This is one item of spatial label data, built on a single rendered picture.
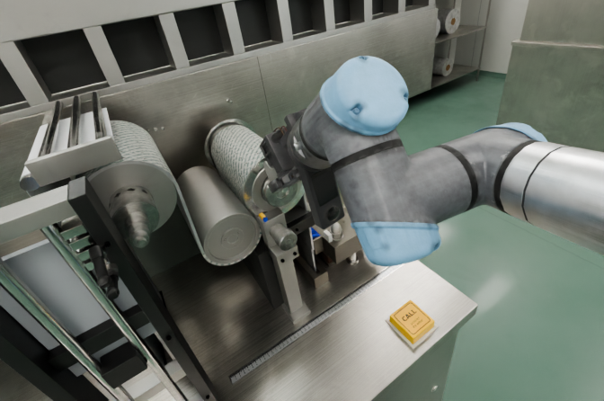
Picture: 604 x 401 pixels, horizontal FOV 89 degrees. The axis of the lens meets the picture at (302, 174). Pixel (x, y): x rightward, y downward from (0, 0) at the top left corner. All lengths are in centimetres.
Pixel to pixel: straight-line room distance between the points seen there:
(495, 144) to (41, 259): 52
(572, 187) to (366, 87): 17
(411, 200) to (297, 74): 74
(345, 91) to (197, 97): 64
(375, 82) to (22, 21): 70
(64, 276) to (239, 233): 30
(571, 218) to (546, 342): 174
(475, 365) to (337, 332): 113
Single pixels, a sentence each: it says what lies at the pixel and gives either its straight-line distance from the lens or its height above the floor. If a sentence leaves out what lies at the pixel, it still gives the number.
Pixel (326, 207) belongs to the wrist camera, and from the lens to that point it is 47.
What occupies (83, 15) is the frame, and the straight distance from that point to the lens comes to 83.
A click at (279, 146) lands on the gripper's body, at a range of 47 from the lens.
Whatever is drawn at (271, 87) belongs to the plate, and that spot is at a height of 135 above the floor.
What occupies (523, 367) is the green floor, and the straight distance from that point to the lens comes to 192.
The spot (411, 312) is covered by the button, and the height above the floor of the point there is 92.
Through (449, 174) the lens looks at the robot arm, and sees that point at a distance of 32.
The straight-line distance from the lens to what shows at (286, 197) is 64.
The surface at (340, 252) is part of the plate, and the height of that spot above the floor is 101.
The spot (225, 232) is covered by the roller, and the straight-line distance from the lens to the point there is 65.
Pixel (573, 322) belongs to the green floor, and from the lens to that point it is 216.
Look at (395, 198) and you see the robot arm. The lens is 29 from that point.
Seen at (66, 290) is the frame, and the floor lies 131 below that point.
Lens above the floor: 160
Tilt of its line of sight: 32 degrees down
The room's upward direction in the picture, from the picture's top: 9 degrees counter-clockwise
